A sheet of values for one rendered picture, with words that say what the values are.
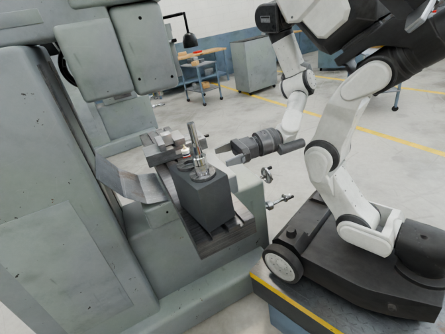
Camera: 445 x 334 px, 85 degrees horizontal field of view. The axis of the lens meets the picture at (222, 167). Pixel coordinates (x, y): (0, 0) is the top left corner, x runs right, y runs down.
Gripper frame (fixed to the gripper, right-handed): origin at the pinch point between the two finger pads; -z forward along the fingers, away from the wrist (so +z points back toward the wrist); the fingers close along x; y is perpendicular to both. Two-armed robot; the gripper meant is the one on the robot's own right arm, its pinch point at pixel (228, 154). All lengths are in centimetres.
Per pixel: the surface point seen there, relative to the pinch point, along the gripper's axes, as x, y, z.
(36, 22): -35, -48, -44
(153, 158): -56, 18, -25
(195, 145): 1.1, -7.4, -10.3
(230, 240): 9.0, 28.5, -7.9
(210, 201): 6.4, 11.1, -10.9
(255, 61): -430, 48, 234
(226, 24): -725, -25, 298
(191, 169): -5.2, 3.7, -12.9
